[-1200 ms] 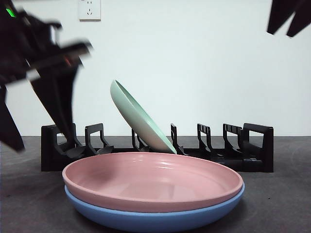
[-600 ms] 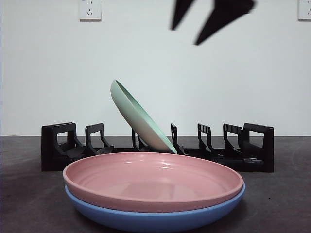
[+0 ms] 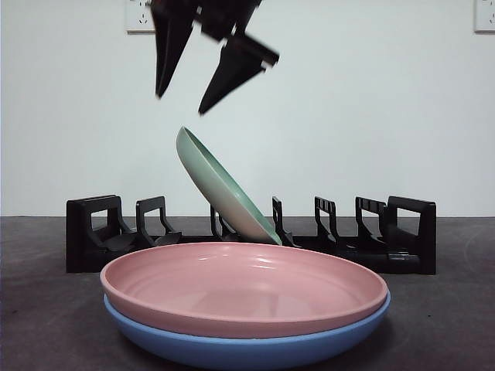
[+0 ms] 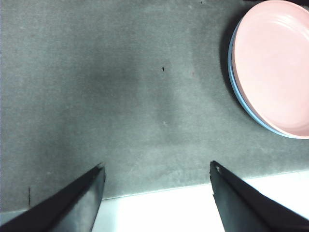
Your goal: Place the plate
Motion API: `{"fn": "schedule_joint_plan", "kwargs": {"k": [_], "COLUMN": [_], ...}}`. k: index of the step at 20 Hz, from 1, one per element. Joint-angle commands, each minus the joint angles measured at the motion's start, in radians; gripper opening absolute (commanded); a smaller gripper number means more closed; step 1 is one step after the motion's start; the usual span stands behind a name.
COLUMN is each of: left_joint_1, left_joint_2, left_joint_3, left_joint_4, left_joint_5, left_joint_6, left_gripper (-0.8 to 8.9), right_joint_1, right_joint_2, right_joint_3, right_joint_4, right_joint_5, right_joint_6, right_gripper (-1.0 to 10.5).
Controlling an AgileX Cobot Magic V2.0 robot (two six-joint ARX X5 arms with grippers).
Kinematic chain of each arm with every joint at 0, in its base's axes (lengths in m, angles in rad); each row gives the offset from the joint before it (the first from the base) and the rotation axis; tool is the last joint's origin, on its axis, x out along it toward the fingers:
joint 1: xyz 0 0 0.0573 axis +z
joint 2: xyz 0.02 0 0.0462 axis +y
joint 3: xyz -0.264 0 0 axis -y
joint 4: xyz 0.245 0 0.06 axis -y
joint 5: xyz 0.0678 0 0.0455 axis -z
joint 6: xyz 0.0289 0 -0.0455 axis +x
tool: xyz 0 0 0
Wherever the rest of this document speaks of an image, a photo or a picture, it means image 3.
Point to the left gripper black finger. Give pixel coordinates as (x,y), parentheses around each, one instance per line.
(170,42)
(232,69)

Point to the green round plate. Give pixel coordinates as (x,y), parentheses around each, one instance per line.
(224,185)

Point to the pink round plate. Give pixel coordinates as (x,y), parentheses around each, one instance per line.
(243,290)

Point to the blue round plate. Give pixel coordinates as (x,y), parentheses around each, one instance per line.
(247,349)

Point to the black plastic dish rack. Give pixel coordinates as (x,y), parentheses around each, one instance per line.
(77,232)

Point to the white wall socket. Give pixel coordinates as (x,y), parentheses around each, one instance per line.
(137,17)
(485,15)

